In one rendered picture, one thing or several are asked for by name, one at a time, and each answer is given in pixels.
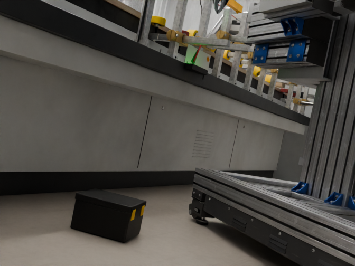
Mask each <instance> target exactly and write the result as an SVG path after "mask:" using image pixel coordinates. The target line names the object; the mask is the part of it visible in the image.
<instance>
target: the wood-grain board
mask: <svg viewBox="0 0 355 266"><path fill-rule="evenodd" d="M103 1H105V2H107V3H109V4H111V5H113V6H115V7H117V8H119V9H121V10H123V11H124V12H126V13H128V14H130V15H132V16H134V17H136V18H138V19H140V17H141V13H140V12H138V11H137V10H135V9H133V8H131V7H129V6H127V5H126V4H124V3H122V2H120V1H118V0H103ZM158 29H159V30H161V31H163V32H165V33H167V32H168V31H169V30H171V29H170V28H168V27H166V26H164V27H158ZM204 52H205V53H207V54H209V55H211V57H213V58H215V56H216V54H215V53H213V52H212V51H204ZM222 62H223V63H224V64H226V65H228V66H230V67H232V62H230V61H228V60H226V59H224V58H223V60H222ZM238 71H240V72H242V73H244V74H245V75H246V72H247V71H246V70H245V69H243V68H241V67H239V70H238ZM252 78H253V79H255V80H257V81H258V80H259V77H256V76H254V75H253V77H252ZM264 84H265V85H267V86H269V85H270V83H268V82H267V81H265V82H264ZM275 90H276V91H278V92H280V88H278V87H275ZM280 93H282V92H280ZM282 94H283V93H282Z"/></svg>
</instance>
